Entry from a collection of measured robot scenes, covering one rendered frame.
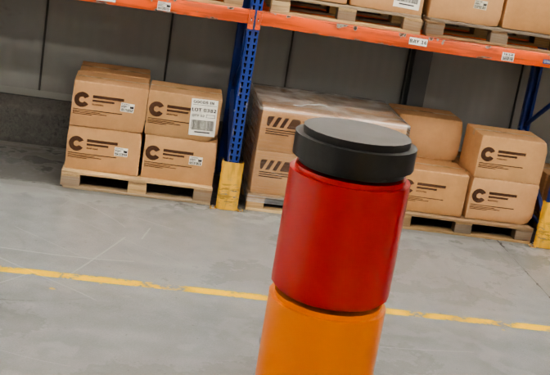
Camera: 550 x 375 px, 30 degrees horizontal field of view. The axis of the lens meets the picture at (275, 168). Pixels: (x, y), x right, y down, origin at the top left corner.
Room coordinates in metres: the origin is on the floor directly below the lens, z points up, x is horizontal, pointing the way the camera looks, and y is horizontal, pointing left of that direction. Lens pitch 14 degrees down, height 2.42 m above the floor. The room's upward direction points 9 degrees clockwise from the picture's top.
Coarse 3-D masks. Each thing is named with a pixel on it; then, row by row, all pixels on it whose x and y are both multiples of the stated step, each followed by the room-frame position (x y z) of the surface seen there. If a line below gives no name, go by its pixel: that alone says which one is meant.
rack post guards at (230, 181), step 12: (228, 168) 7.86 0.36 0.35; (240, 168) 7.87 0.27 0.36; (228, 180) 7.86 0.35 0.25; (240, 180) 7.89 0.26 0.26; (228, 192) 7.86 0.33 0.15; (216, 204) 7.88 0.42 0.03; (228, 204) 7.87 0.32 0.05; (540, 216) 8.29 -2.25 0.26; (540, 228) 8.25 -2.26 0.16; (540, 240) 8.23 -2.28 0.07
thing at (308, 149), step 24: (312, 120) 0.41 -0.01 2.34; (336, 120) 0.42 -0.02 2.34; (312, 144) 0.39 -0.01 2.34; (336, 144) 0.39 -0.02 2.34; (360, 144) 0.38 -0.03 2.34; (384, 144) 0.39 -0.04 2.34; (408, 144) 0.40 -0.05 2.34; (312, 168) 0.39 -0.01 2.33; (336, 168) 0.38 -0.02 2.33; (360, 168) 0.38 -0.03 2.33; (384, 168) 0.38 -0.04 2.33; (408, 168) 0.39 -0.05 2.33
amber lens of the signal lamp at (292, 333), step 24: (288, 312) 0.39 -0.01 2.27; (312, 312) 0.38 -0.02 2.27; (336, 312) 0.39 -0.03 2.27; (360, 312) 0.39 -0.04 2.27; (384, 312) 0.40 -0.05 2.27; (264, 336) 0.40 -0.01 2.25; (288, 336) 0.39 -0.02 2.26; (312, 336) 0.38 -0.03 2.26; (336, 336) 0.38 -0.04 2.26; (360, 336) 0.39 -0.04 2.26; (264, 360) 0.39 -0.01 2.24; (288, 360) 0.39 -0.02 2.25; (312, 360) 0.38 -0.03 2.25; (336, 360) 0.38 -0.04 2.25; (360, 360) 0.39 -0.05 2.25
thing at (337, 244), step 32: (288, 192) 0.40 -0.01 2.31; (320, 192) 0.38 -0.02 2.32; (352, 192) 0.38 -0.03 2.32; (384, 192) 0.39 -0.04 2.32; (288, 224) 0.39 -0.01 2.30; (320, 224) 0.38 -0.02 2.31; (352, 224) 0.38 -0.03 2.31; (384, 224) 0.39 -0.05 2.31; (288, 256) 0.39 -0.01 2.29; (320, 256) 0.38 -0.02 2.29; (352, 256) 0.38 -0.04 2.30; (384, 256) 0.39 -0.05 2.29; (288, 288) 0.39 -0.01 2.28; (320, 288) 0.38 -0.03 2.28; (352, 288) 0.38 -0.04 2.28; (384, 288) 0.39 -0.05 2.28
